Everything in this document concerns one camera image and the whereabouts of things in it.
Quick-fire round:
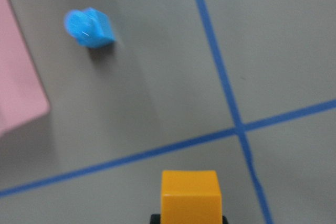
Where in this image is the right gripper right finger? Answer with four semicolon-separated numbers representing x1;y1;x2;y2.
222;216;227;224

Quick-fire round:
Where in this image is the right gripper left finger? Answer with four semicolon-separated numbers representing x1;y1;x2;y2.
150;214;161;224

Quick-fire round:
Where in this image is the orange block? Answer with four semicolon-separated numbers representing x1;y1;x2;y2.
160;170;223;223

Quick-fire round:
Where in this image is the small blue block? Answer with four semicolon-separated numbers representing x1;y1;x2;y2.
64;7;116;49

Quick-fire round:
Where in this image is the pink plastic box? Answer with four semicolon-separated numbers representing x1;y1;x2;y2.
1;0;50;135

